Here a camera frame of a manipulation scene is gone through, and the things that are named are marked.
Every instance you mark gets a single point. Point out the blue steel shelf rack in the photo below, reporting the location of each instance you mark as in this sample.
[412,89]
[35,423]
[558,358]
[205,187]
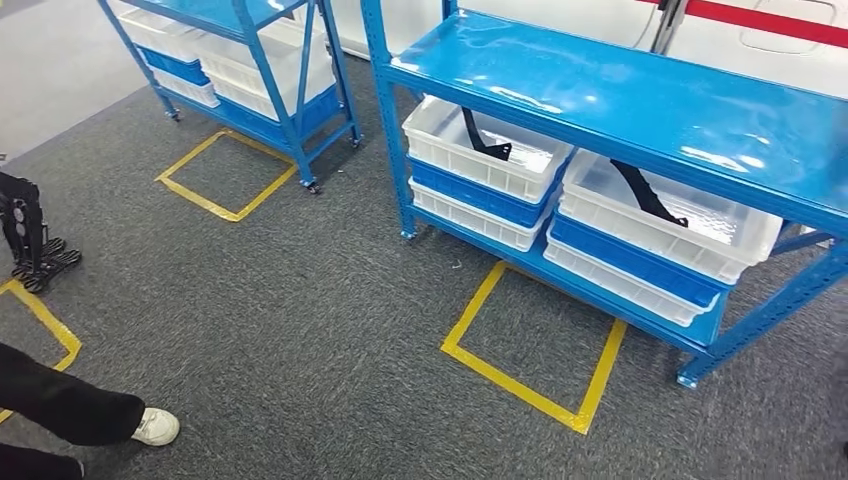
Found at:
[265,73]
[629,93]

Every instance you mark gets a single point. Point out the white plastic bin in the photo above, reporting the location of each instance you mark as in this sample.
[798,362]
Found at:
[629,288]
[232,79]
[662,245]
[159,33]
[477,169]
[185,89]
[477,222]

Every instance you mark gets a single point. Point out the blue plastic bin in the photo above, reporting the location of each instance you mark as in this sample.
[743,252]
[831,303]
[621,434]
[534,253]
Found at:
[477,195]
[629,262]
[318,112]
[175,67]

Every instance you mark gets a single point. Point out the yellow floor tape square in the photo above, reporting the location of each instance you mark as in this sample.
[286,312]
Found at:
[517,391]
[199,199]
[53,328]

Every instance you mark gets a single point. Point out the person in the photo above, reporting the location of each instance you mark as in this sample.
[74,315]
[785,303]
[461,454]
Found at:
[66,404]

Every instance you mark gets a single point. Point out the small clear plastic box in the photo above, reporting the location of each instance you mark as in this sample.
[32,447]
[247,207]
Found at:
[818,237]

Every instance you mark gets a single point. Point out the black humanoid robot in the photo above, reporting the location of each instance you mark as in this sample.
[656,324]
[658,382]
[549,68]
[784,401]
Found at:
[26,225]

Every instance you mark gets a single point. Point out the black curved bracket part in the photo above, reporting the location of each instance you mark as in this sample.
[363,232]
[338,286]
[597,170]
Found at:
[472,136]
[639,189]

